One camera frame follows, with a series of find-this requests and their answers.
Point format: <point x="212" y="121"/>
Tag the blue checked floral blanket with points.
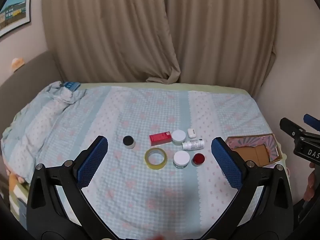
<point x="150" y="110"/>

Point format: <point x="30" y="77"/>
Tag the white earbuds case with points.
<point x="191" y="133"/>

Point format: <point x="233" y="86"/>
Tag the cardboard box pink flaps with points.
<point x="252" y="155"/>

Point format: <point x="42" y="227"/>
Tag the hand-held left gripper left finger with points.
<point x="93" y="162"/>

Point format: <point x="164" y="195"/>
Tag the beige curtain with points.
<point x="125" y="30"/>

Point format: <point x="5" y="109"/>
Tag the red carton box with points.
<point x="160" y="138"/>

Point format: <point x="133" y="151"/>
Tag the pale green bed sheet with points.
<point x="200" y="87"/>

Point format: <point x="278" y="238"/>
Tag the striped green white cloth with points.
<point x="16" y="195"/>

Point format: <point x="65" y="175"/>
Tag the clear tape roll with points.
<point x="155" y="167"/>

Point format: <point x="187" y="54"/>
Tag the pale green jar white lid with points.
<point x="178" y="135"/>

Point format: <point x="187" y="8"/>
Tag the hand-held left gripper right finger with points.
<point x="226" y="162"/>

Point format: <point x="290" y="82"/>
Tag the brown upholstered headboard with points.
<point x="32" y="80"/>

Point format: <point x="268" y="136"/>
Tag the small peach white object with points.
<point x="17" y="63"/>

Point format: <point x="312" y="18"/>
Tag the white plastic bottle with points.
<point x="191" y="145"/>

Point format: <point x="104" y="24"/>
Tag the person's right hand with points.
<point x="311" y="185"/>

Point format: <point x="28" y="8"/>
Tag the red lid silver jar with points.
<point x="198" y="158"/>

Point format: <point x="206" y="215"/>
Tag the framed wall poster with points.
<point x="15" y="10"/>

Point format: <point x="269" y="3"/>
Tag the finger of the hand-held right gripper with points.
<point x="290" y="126"/>
<point x="312" y="121"/>

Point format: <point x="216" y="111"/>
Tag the blue checked packet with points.
<point x="71" y="86"/>

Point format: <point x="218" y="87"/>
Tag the black lid glass jar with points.
<point x="128" y="140"/>

